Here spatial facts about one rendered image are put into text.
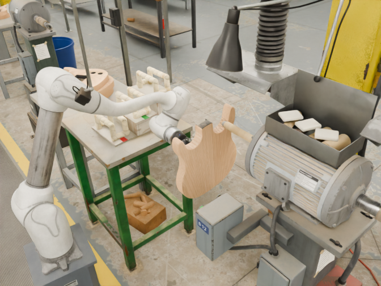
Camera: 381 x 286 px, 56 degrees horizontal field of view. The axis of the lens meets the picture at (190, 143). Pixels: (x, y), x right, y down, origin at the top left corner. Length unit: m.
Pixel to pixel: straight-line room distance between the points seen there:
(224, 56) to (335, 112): 0.41
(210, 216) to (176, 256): 1.33
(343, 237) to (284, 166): 0.30
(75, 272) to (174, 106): 0.90
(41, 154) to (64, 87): 0.39
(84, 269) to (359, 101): 1.35
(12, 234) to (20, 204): 1.27
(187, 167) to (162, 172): 1.73
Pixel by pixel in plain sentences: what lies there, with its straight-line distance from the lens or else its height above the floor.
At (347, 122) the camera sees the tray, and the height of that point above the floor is 1.45.
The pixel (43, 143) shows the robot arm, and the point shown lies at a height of 1.19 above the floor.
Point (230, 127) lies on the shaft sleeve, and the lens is 1.51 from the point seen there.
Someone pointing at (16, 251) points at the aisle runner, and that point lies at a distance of 2.95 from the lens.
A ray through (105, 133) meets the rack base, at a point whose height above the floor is 0.94.
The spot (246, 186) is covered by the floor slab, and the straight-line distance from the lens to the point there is 3.12.
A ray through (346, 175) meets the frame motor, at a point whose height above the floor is 1.36.
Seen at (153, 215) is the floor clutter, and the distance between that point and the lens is 2.70.
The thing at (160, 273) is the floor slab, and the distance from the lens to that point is 2.54.
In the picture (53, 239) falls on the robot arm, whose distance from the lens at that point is 1.68.
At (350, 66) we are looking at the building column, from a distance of 2.15.
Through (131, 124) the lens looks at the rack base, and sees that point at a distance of 2.08.
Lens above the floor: 2.06
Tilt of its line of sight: 35 degrees down
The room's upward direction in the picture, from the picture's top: 2 degrees counter-clockwise
